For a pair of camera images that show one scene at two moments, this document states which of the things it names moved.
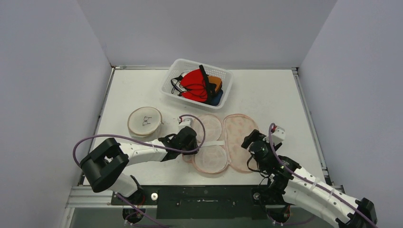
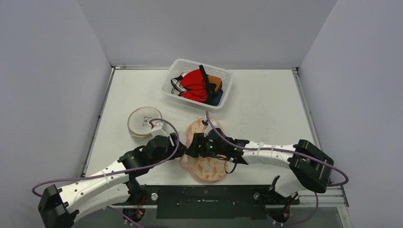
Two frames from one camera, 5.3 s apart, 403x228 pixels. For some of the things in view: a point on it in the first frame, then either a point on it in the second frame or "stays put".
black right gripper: x=252 y=139 to x=196 y=146
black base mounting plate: x=204 y=202 stays put
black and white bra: x=176 y=83 stays put
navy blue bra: x=217 y=98 stays put
